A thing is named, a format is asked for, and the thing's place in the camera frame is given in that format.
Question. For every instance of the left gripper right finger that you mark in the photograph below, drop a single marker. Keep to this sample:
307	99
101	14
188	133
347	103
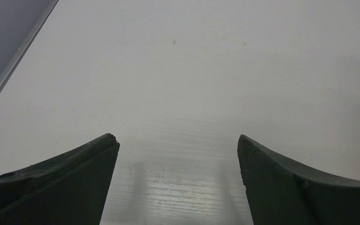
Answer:
282	191

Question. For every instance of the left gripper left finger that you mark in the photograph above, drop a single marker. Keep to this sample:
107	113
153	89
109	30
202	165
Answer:
68	189

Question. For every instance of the aluminium left side rail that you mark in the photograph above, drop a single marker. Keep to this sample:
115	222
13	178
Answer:
20	22

